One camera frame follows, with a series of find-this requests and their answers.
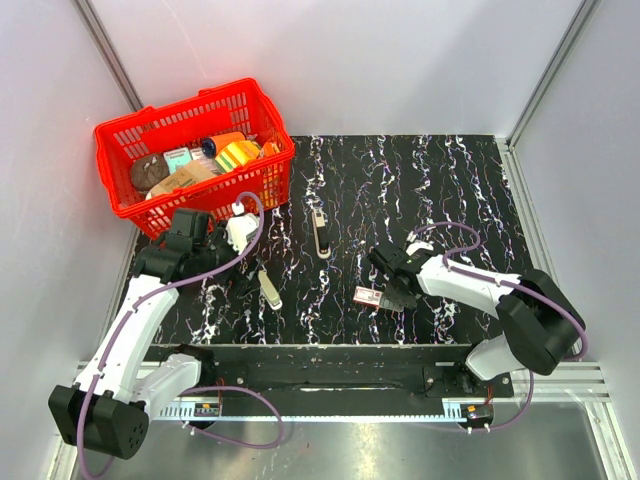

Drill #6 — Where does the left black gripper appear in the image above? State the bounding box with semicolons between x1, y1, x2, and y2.
194;220;263;297

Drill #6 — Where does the red white staple box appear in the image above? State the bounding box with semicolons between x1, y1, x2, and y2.
353;286;404;312

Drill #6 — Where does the beige stapler top cover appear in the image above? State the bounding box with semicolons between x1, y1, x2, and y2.
258;269;283;311

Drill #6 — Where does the stapler base with black magazine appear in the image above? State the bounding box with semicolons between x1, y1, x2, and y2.
311;208;331;259

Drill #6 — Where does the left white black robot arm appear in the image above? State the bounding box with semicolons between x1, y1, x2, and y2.
48;204;264;459

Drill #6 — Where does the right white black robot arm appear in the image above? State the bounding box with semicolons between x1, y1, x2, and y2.
368;241;587;396

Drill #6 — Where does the brown paper package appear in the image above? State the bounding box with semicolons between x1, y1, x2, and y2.
145;161;216;200

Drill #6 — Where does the yellow green sponge pack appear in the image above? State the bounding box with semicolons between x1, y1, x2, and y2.
215;140;261;173

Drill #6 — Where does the pink white small box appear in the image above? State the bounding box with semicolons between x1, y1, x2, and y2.
190;147;220;175

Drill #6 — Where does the orange snack packet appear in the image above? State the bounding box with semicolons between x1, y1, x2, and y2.
258;141;280;159

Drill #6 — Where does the teal white small box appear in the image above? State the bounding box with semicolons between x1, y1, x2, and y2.
163;147;192;175

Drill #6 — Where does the orange can with blue lid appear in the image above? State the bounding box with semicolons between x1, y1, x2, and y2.
200;132;246;158

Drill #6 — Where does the brown round cookie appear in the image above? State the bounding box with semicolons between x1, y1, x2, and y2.
130;154;170;194

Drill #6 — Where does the red plastic shopping basket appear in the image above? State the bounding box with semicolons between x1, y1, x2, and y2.
94;78;295;239

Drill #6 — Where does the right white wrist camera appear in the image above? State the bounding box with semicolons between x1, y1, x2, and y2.
406;241;435;256

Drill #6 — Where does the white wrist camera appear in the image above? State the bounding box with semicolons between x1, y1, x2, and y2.
225;213;259;254
406;241;435;256

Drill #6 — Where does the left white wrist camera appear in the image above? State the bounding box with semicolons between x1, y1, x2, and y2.
225;213;259;254

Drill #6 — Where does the aluminium frame rail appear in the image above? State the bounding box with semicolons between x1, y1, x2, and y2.
532;362;610;403

